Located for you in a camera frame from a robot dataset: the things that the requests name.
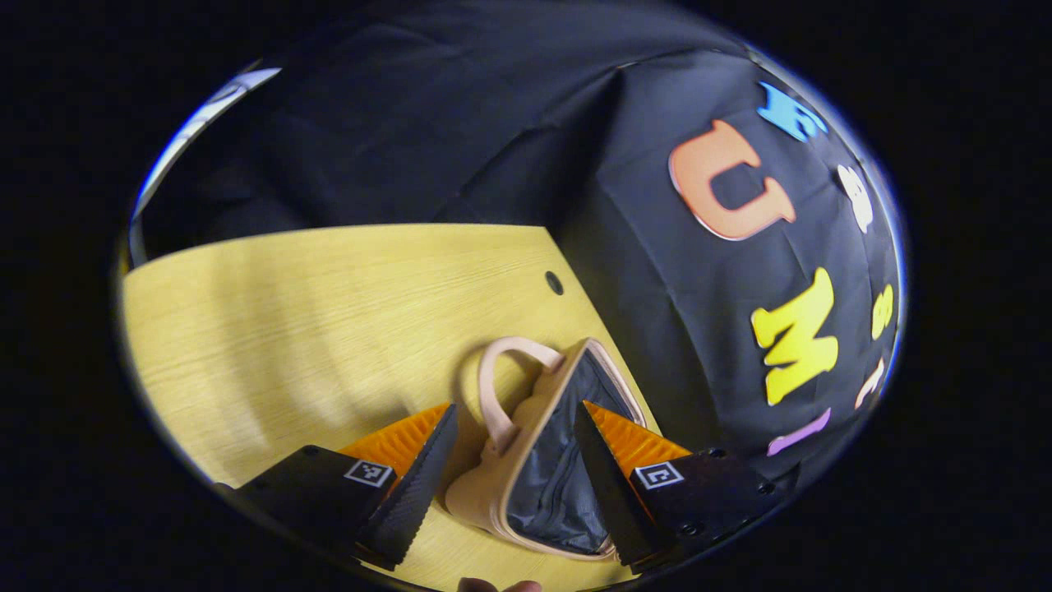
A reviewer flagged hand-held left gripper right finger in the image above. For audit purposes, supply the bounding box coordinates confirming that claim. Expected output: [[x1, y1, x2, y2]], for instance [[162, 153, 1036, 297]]
[[572, 399, 783, 576]]

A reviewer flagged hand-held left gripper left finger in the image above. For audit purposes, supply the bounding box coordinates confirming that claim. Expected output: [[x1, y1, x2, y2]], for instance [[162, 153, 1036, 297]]
[[235, 401, 460, 572]]

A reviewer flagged pink suitcase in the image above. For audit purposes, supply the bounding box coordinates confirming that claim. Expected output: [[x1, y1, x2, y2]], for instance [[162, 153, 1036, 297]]
[[444, 335, 650, 563]]

